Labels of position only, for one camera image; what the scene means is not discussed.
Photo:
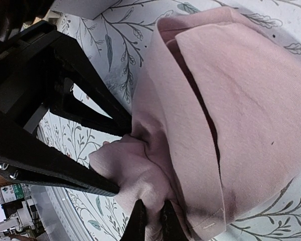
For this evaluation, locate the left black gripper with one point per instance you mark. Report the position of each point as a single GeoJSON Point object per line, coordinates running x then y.
{"type": "Point", "coordinates": [37, 69]}

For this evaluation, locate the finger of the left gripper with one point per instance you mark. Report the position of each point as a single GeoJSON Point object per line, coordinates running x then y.
{"type": "Point", "coordinates": [25, 159]}

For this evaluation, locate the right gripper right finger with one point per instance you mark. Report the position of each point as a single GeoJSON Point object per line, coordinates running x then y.
{"type": "Point", "coordinates": [171, 228]}

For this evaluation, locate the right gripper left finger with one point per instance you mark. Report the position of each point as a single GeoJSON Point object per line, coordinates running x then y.
{"type": "Point", "coordinates": [135, 229]}

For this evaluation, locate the pink and white underwear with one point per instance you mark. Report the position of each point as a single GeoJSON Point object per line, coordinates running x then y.
{"type": "Point", "coordinates": [216, 124]}

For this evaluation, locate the floral patterned table mat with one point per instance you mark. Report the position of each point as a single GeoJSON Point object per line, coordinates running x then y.
{"type": "Point", "coordinates": [115, 43]}

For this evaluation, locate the aluminium front rail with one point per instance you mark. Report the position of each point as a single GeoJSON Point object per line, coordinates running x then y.
{"type": "Point", "coordinates": [57, 214]}

